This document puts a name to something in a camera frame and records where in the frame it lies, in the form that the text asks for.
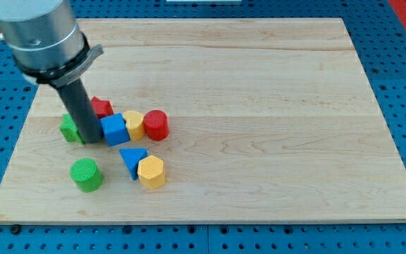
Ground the yellow heart block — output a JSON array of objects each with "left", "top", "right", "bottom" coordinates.
[{"left": 122, "top": 110, "right": 145, "bottom": 141}]

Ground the blue cube block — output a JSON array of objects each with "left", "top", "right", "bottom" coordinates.
[{"left": 101, "top": 114, "right": 130, "bottom": 146}]

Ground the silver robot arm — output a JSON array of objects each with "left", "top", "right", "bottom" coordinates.
[{"left": 0, "top": 0, "right": 103, "bottom": 89}]

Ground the red cylinder block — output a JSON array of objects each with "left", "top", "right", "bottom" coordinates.
[{"left": 144, "top": 109, "right": 169, "bottom": 141}]

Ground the wooden board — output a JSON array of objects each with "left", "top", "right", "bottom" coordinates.
[{"left": 0, "top": 18, "right": 406, "bottom": 225}]

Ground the yellow hexagon block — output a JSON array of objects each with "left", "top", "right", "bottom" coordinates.
[{"left": 137, "top": 155, "right": 166, "bottom": 190}]

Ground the blue triangle block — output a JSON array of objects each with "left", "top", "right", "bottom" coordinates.
[{"left": 119, "top": 148, "right": 148, "bottom": 181}]

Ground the red star block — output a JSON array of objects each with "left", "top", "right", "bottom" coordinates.
[{"left": 90, "top": 97, "right": 113, "bottom": 119}]

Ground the green cylinder block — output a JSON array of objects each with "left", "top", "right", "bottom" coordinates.
[{"left": 70, "top": 158, "right": 104, "bottom": 193}]

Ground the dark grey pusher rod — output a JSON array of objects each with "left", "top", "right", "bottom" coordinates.
[{"left": 56, "top": 78, "right": 103, "bottom": 143}]

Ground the green star block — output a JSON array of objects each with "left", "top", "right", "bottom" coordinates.
[{"left": 59, "top": 114, "right": 85, "bottom": 144}]

